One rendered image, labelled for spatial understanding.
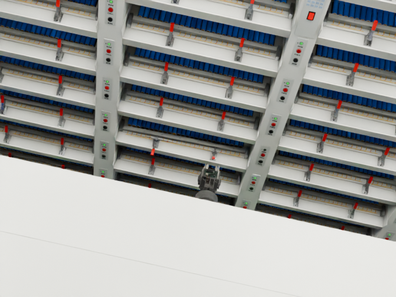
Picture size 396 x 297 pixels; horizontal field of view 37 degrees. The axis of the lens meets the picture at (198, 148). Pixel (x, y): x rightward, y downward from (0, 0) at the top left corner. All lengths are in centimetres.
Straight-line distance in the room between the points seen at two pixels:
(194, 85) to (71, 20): 54
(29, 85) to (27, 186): 168
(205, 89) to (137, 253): 155
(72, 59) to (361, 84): 114
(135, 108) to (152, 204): 161
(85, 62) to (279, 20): 80
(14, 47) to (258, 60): 98
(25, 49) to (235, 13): 88
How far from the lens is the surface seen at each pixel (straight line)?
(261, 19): 216
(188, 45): 227
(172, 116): 252
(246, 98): 239
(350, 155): 260
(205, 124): 252
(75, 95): 258
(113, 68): 239
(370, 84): 235
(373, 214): 294
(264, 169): 264
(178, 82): 239
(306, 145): 256
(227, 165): 265
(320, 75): 230
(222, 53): 227
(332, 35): 219
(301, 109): 242
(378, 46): 222
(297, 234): 97
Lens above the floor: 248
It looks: 47 degrees down
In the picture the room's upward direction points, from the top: 12 degrees clockwise
